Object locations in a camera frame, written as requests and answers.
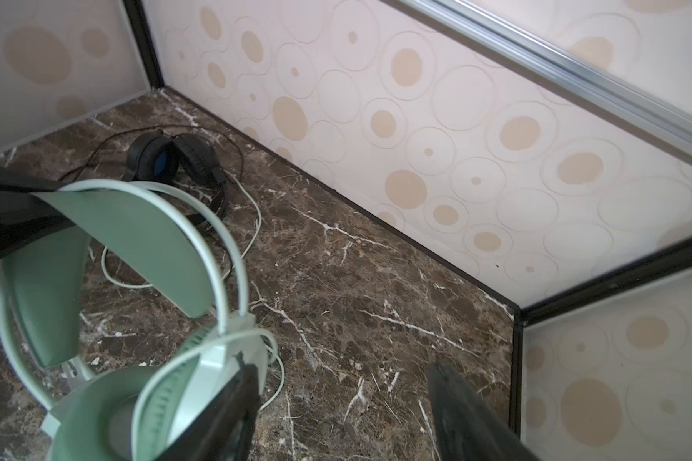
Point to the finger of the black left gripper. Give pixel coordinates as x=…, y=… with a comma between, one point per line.
x=25, y=218

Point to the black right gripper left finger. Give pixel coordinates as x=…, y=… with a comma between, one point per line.
x=225, y=429

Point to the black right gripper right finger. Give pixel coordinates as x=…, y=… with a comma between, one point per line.
x=466, y=428

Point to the mint green headphones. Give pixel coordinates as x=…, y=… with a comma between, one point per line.
x=125, y=326

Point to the black headphones blue accents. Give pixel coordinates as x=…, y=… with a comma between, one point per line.
x=156, y=157

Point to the black frame corner post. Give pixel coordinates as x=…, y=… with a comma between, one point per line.
x=144, y=42

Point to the aluminium frame rail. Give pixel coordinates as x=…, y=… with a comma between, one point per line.
x=625, y=106

